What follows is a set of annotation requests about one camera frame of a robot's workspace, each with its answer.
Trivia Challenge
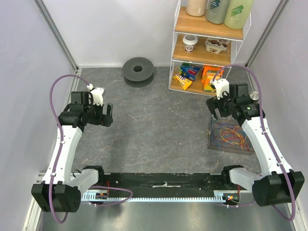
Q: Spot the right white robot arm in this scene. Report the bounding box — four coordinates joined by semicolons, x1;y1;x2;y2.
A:
206;79;305;206

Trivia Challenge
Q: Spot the white chocolate dessert tub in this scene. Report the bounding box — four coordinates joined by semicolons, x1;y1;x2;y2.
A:
205;38;230;54

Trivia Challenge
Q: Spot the black cable spool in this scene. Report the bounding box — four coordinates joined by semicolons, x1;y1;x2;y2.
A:
122;57;154;88

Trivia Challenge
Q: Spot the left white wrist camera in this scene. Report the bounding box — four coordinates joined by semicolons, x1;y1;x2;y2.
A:
87;84;105;106

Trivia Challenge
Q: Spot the white wire wooden shelf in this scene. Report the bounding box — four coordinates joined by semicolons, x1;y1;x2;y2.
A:
168;0;251;96

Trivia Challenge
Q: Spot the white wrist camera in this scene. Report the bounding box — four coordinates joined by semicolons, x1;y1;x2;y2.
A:
210;79;230;100
87;84;105;106

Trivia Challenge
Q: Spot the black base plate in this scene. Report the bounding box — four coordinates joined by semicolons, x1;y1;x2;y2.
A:
96;173;238;198

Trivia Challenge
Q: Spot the light green bottle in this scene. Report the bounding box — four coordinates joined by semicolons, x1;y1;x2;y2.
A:
224;0;254;29

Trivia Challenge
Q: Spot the yellow candy bag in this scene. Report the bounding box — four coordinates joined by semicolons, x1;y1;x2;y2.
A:
173;73;192;90

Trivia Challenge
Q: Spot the blue green snack box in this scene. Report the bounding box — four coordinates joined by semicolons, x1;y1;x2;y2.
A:
179;63;203;82

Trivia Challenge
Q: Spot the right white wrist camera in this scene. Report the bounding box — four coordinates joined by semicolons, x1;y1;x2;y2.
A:
210;79;230;100

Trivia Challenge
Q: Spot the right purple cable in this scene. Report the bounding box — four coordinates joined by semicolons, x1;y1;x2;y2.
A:
212;64;297;222

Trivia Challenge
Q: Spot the grey slotted cable duct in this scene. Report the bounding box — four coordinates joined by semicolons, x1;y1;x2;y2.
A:
81;190;237;203

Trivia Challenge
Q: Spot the white paper cup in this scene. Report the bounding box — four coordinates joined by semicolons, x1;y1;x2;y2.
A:
182;34;198;52

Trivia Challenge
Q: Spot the orange yellow snack box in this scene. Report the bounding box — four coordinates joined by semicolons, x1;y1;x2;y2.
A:
201;65;221;93

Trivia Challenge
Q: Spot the purple cable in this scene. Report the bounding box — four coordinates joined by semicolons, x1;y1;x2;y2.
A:
212;64;297;222
49;74;134;224

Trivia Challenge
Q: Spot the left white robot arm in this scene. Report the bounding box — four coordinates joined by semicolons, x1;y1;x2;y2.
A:
31;88;113;213

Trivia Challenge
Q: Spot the black yellow drink can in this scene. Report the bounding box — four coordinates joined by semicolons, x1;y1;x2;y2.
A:
249;91;259;102

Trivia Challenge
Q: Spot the clear box of wires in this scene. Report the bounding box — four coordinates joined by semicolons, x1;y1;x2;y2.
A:
207;118;255;155

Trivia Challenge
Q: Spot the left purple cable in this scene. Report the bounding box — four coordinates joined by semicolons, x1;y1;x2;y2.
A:
49;74;134;224

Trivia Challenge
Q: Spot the grey green bottle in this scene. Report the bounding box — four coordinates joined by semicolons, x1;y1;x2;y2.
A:
206;0;230;25

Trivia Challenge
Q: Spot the beige bottle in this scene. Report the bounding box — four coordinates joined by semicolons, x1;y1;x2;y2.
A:
186;0;207;17

